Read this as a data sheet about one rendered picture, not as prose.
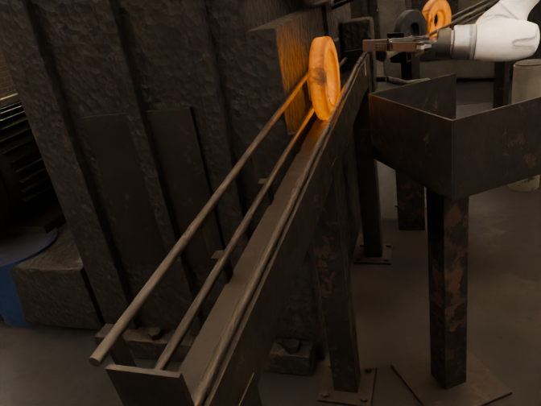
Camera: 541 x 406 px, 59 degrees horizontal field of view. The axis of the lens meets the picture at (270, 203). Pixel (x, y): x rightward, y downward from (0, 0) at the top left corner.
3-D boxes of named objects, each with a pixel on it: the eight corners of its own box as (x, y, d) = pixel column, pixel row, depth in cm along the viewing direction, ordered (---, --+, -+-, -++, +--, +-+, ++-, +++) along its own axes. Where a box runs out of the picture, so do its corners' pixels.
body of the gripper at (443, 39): (450, 60, 128) (414, 60, 130) (449, 54, 135) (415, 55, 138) (452, 30, 124) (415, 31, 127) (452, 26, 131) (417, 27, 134)
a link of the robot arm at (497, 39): (472, 66, 126) (470, 56, 137) (538, 65, 121) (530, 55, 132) (477, 23, 121) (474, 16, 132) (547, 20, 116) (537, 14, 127)
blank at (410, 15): (390, 16, 169) (398, 16, 166) (417, 5, 176) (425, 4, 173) (395, 60, 176) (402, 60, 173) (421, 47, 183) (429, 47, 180)
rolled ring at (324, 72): (335, 135, 111) (321, 136, 113) (343, 80, 121) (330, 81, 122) (319, 75, 97) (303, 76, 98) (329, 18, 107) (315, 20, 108)
